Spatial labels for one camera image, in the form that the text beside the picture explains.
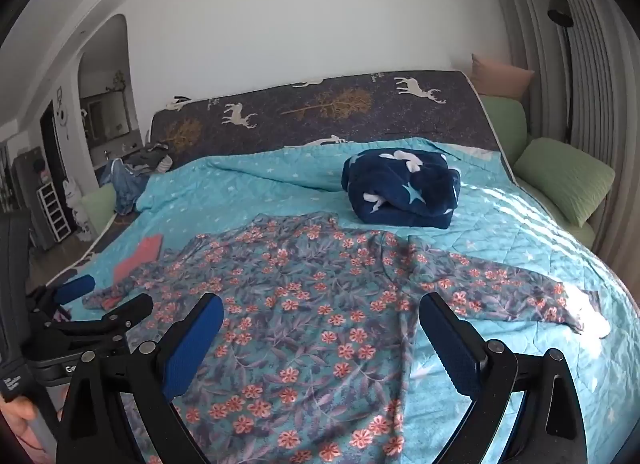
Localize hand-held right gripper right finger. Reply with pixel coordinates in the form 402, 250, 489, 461
419, 292, 588, 464

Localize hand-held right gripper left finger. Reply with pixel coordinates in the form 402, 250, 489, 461
55, 293, 226, 464

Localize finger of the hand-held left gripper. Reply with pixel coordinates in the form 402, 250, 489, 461
30, 274, 97, 317
42, 293, 154, 360

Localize floral long-sleeve shirt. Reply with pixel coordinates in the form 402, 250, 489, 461
82, 211, 608, 464

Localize dark clothes pile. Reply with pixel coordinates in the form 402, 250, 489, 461
125, 141, 173, 175

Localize person's left hand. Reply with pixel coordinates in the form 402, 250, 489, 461
0, 394, 38, 451

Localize salmon folded cloth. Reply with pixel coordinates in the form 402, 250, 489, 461
114, 236, 165, 282

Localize white shelf rack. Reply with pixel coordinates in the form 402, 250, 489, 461
37, 181, 71, 242

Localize green cushion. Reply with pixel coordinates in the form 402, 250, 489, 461
480, 95, 530, 155
80, 185, 118, 240

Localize blue jeans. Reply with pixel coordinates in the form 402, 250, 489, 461
107, 158, 148, 216

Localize grey cabinet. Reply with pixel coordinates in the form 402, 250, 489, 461
12, 146, 51, 250

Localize turquoise star quilt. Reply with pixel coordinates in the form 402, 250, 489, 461
45, 136, 640, 464

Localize folded navy star blanket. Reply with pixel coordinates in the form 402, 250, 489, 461
341, 148, 462, 231

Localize large green pillow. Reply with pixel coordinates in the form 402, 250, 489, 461
512, 138, 616, 227

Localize dark deer print mattress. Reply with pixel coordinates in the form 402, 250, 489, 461
150, 69, 516, 175

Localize pink pillow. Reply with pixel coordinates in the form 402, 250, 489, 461
471, 54, 535, 100

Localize grey pleated curtain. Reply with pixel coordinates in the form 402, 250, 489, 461
492, 0, 640, 290

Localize black floor lamp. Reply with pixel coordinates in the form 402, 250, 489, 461
546, 0, 576, 145

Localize arched wall niche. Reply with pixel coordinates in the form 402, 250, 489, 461
77, 14, 138, 165

